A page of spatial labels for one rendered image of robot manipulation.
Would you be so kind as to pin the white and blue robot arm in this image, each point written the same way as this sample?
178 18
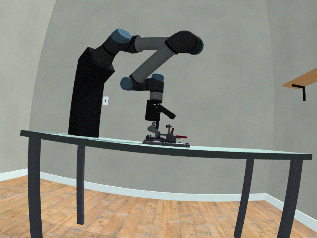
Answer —
120 40

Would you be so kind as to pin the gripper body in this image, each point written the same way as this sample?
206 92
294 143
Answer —
151 110

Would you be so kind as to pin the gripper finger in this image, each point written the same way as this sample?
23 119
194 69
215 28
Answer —
154 128

